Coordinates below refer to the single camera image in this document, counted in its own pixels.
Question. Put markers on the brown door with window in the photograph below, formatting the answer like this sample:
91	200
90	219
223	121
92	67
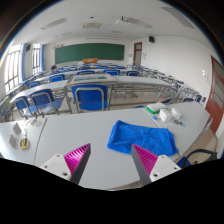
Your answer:
137	55

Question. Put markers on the blue metal-framed chair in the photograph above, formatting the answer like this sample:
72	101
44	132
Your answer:
90	98
138	107
41	96
21	103

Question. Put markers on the orange lectern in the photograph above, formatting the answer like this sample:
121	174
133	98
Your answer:
90	60

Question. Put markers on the ceiling air vent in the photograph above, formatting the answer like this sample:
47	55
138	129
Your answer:
92	25

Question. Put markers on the narrow window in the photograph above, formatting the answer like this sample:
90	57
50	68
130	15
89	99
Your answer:
36	58

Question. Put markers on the long grey desk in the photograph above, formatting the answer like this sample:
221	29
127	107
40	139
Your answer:
140	81

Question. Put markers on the red door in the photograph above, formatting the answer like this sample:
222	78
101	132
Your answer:
213	110

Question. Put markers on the group of blue chairs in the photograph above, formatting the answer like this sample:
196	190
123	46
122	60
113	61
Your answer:
111	72

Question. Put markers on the green and white box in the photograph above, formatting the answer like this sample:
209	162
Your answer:
156	107

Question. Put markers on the white ceiling projector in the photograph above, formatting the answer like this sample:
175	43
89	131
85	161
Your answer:
121	20

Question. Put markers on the large window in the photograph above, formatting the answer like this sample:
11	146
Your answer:
12	66

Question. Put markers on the black wall speaker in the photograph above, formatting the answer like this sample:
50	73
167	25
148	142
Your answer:
151	39
28	47

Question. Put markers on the blue towel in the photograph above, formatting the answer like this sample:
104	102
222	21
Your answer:
143	136

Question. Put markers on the blue curtain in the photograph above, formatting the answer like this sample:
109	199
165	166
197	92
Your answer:
42	58
23	61

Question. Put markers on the green chalkboard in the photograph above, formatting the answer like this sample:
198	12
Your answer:
90	52

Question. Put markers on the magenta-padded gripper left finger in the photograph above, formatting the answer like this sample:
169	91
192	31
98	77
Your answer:
76	159

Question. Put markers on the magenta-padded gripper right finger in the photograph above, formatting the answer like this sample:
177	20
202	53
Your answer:
146	160

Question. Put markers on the small white box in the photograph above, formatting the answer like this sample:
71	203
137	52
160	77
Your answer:
176	113
165	115

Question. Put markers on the small blue packet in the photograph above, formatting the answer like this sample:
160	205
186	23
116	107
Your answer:
155	117

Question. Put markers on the group of ceiling lights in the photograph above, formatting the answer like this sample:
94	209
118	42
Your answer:
55	23

